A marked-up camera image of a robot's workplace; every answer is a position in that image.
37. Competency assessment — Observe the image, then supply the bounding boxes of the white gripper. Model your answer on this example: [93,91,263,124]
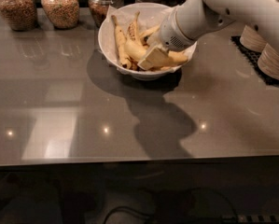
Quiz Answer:
[138,7,196,70]

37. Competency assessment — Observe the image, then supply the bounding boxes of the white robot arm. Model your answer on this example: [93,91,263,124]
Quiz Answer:
[138,0,279,70]

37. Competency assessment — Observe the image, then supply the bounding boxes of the large front yellow banana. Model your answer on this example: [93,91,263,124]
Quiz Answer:
[124,39,188,67]

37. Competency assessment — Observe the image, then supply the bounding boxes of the top yellow banana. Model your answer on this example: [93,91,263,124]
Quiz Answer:
[139,25,160,40]

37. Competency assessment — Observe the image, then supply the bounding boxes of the spotted upright banana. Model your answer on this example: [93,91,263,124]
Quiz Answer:
[127,11,141,45]

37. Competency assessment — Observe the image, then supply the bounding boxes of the white ceramic bowl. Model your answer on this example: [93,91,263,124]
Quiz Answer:
[98,3,196,81]

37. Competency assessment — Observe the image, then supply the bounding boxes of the white paper bowl liner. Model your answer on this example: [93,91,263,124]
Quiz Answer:
[98,3,196,80]

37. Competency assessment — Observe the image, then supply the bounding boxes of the thin left spotted banana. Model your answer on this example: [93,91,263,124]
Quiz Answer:
[111,15,132,69]

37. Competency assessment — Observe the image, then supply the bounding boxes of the glass jar behind bowl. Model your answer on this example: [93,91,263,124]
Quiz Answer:
[88,0,124,27]

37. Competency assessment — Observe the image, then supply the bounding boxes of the black rubber mat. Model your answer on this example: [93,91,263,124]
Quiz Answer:
[230,35,279,86]

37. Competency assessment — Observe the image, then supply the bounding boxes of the glass cereal jar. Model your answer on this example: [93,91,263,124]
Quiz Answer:
[41,0,79,29]
[0,0,37,31]

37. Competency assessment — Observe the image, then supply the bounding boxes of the lower stack paper bowls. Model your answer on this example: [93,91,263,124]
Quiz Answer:
[258,44,279,80]

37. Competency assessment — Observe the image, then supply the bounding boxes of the left glass cereal jar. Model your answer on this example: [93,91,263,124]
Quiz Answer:
[0,0,37,31]

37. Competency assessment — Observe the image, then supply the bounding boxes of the black cable on floor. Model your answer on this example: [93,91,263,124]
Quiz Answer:
[102,188,240,224]

